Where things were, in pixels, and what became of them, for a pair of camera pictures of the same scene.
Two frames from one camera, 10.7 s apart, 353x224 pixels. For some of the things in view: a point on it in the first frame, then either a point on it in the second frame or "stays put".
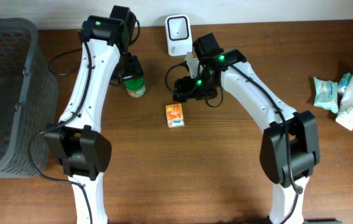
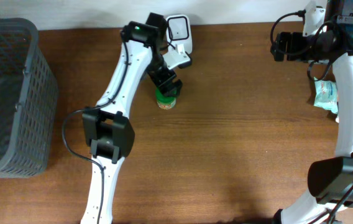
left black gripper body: [127, 66] -> [160, 73]
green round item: [135, 88] -> [165, 102]
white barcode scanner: [179, 35] stays put
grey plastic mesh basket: [17, 96] stays put
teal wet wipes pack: [326, 94] stays put
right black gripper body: [200, 88] -> [296, 48]
